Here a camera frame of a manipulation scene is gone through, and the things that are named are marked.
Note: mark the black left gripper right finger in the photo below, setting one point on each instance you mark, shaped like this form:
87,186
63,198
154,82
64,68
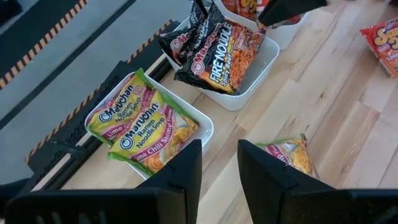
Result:
267,180

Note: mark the pink shrimp ramen packet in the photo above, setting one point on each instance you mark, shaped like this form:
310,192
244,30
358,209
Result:
118,112

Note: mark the red Maruchan noodle pack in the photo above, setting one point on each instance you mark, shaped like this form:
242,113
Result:
382,43
242,7

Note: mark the white plastic bin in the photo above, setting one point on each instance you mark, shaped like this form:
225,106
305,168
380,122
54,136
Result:
205,124
289,34
261,62

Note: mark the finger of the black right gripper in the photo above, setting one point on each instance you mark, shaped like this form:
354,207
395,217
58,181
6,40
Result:
289,9

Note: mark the black Maruchan fire noodle pack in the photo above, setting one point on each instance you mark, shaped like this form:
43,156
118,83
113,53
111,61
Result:
224,56
186,40
197,12

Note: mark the green Maruchan ramen pack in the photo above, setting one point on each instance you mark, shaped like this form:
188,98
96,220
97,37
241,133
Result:
149,137
295,155

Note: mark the black hazard-striped floor mat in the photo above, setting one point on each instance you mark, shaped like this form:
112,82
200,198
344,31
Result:
99,93
31,37

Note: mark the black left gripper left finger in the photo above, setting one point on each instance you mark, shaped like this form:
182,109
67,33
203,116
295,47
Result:
174,186

